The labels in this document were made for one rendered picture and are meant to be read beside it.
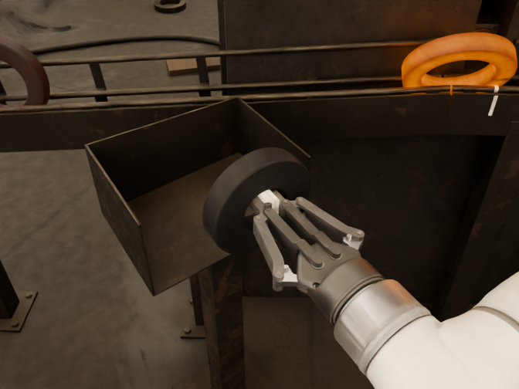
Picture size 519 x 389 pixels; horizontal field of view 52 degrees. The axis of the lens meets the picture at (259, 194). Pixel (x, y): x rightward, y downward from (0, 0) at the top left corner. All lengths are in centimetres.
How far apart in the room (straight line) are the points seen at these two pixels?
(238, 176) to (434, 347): 29
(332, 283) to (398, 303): 7
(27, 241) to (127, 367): 58
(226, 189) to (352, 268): 18
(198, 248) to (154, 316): 70
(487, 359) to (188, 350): 99
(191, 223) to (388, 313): 40
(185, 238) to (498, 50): 56
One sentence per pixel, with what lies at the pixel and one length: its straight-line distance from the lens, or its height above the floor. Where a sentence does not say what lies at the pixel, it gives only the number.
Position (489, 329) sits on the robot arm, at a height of 76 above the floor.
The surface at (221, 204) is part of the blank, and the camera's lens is 63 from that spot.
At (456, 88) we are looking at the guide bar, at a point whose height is 71.
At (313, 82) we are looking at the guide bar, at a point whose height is 68.
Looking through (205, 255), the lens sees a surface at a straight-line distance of 78.
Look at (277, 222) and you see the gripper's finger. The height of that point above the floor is 73.
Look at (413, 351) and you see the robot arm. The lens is 51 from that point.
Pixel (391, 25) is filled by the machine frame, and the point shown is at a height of 78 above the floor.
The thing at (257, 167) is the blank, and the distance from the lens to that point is 63.
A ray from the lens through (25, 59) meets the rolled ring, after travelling 106.
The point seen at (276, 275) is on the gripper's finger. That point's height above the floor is 73.
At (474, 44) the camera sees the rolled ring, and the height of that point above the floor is 82.
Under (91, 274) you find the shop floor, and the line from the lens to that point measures 162.
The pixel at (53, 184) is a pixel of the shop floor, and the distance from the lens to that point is 198.
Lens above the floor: 116
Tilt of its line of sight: 40 degrees down
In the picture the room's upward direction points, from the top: straight up
